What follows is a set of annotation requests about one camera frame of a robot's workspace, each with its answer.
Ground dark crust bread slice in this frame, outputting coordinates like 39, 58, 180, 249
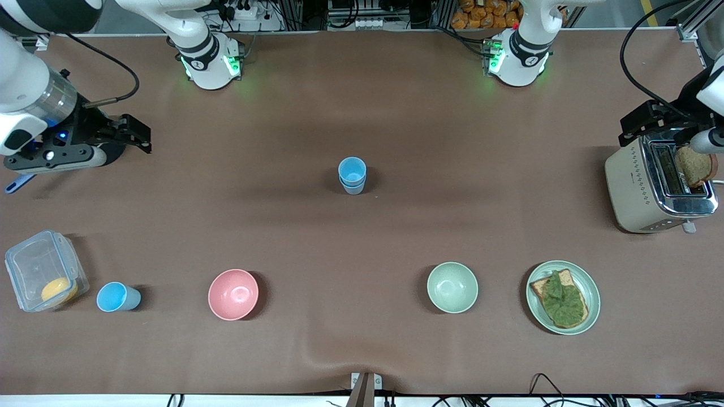
675, 145, 718, 188

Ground beige and chrome toaster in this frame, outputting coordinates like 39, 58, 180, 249
604, 131, 719, 234

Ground clear plastic storage container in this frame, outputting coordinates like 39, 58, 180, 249
5, 230, 90, 313

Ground orange round food item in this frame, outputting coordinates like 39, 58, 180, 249
41, 277, 79, 304

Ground white power strip with plugs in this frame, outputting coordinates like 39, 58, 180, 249
222, 2, 268, 21

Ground pale green round plate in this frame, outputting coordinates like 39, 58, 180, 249
525, 260, 601, 336

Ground pink bowl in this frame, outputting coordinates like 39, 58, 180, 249
208, 269, 260, 321

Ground green lettuce leaf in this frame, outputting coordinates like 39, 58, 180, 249
543, 271, 586, 327

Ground toasted square bread slice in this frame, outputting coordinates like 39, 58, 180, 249
530, 269, 589, 330

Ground pale green bowl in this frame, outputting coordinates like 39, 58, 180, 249
426, 261, 479, 314

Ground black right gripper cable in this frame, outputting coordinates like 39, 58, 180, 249
67, 33, 140, 109

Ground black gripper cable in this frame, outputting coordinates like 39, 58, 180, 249
67, 33, 140, 109
620, 0, 688, 117

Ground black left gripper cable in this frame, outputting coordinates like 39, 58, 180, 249
620, 0, 688, 117

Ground black saucepan blue handle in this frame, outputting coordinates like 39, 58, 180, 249
5, 141, 127, 194

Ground aluminium frame rail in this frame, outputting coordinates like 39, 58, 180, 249
676, 0, 724, 41

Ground black looped cable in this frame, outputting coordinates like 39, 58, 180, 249
528, 373, 567, 407

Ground grey metal table bracket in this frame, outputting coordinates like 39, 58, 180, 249
350, 372, 383, 407

